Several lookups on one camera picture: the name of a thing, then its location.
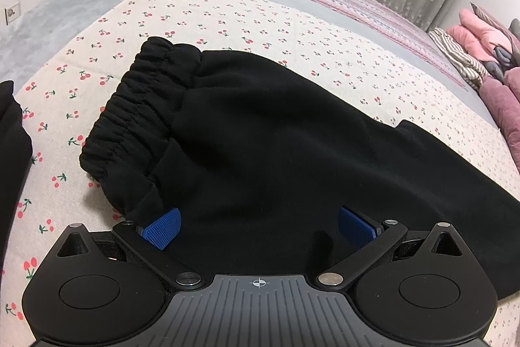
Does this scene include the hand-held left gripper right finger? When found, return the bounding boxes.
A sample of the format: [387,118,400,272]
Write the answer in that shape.
[317,206,468,287]

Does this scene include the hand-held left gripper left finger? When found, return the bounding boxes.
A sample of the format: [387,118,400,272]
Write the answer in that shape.
[54,207,204,289]

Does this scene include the black pants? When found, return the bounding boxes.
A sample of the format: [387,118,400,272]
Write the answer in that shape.
[79,37,520,301]

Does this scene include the black folded garment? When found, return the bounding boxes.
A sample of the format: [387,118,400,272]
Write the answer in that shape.
[0,80,33,263]

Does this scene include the striped garment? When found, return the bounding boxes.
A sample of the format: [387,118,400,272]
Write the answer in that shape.
[428,27,495,90]

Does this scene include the blue-grey cloth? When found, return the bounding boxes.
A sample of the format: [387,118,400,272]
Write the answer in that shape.
[485,45,515,79]

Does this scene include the pink padded jacket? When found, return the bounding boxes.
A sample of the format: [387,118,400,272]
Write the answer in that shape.
[446,3,515,64]

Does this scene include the cherry print bed sheet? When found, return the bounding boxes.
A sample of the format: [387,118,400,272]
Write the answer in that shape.
[0,0,520,347]

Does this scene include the white wall socket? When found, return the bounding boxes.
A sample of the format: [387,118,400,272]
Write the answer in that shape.
[4,1,21,26]

